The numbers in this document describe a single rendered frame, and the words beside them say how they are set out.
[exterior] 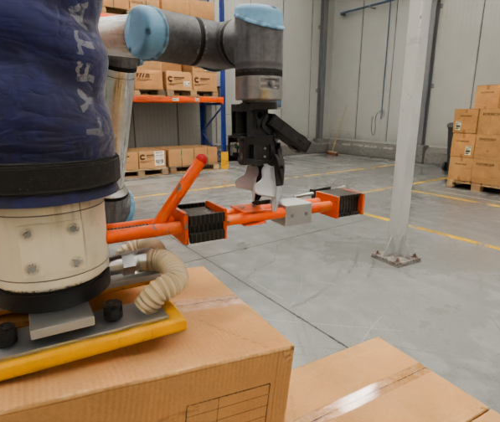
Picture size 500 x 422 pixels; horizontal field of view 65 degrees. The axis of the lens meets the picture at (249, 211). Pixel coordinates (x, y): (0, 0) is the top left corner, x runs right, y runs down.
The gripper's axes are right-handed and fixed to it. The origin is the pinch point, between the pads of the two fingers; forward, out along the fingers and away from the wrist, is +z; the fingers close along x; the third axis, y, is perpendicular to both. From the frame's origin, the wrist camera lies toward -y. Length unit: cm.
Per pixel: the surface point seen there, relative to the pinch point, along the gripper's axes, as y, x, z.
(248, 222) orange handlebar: 6.4, 3.3, 2.6
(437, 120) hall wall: -850, -569, 7
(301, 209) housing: -6.2, 3.5, 1.6
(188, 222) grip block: 19.1, 4.8, 0.4
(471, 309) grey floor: -210, -70, 114
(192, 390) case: 25.2, 20.0, 21.7
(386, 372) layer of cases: -46, -3, 60
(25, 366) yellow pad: 45.7, 15.5, 13.0
